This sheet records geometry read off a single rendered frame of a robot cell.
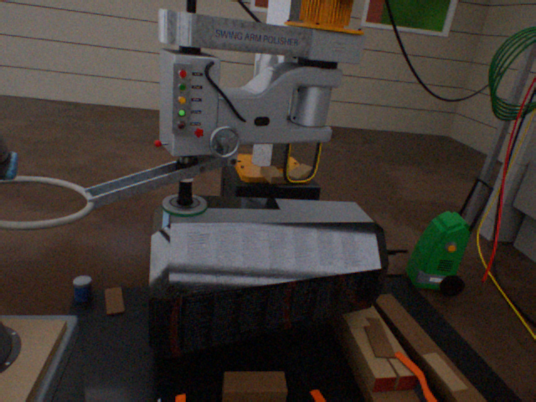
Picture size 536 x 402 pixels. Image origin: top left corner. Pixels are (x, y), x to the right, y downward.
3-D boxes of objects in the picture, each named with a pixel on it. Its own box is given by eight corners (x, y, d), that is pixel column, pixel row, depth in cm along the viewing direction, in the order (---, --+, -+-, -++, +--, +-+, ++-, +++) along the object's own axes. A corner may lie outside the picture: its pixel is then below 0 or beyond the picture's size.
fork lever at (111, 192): (225, 152, 208) (224, 142, 205) (241, 164, 193) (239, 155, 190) (86, 195, 183) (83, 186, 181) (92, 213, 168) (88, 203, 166)
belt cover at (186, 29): (329, 64, 220) (335, 31, 213) (358, 71, 201) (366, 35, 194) (151, 48, 173) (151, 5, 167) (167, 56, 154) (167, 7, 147)
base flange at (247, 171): (230, 158, 306) (230, 152, 304) (291, 161, 320) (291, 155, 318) (242, 182, 263) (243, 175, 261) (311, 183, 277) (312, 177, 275)
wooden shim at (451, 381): (420, 357, 229) (421, 354, 229) (435, 354, 233) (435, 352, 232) (451, 393, 208) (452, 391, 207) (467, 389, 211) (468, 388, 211)
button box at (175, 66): (188, 132, 173) (190, 63, 162) (190, 134, 171) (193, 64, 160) (169, 132, 169) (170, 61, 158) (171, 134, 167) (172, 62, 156)
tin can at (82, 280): (70, 300, 248) (69, 282, 243) (82, 291, 257) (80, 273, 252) (85, 304, 246) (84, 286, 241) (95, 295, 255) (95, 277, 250)
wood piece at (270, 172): (259, 172, 273) (260, 166, 271) (272, 172, 277) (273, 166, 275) (270, 183, 256) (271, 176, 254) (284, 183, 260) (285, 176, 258)
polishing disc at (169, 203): (162, 213, 186) (162, 211, 186) (162, 195, 205) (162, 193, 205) (208, 213, 192) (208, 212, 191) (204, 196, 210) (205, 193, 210)
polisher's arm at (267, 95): (307, 150, 234) (322, 61, 214) (331, 162, 216) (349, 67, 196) (184, 155, 198) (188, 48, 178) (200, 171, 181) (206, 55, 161)
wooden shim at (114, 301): (104, 291, 259) (104, 289, 259) (121, 288, 263) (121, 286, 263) (106, 316, 239) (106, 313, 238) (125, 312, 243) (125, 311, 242)
